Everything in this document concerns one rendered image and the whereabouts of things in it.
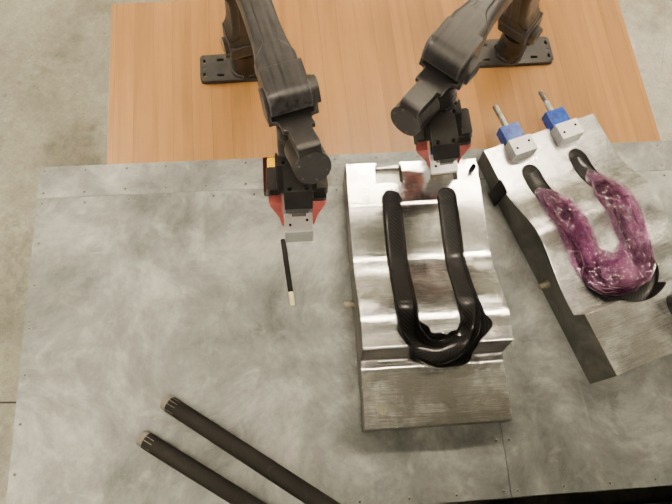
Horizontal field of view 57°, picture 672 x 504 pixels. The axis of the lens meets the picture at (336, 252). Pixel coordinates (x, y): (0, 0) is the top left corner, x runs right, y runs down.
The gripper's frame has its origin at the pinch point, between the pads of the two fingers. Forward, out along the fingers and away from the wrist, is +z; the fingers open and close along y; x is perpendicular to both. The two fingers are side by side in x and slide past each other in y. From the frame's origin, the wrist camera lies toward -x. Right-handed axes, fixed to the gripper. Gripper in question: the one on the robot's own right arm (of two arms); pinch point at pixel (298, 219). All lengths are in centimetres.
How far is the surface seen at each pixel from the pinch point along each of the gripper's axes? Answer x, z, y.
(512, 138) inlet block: 20.5, -1.6, 44.7
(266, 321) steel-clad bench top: -5.8, 20.4, -7.0
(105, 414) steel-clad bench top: -19.3, 27.7, -36.6
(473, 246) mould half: -0.9, 8.1, 32.8
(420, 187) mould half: 9.9, 1.8, 24.0
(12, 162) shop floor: 104, 54, -98
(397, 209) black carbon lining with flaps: 6.6, 4.3, 19.2
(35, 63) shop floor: 140, 35, -93
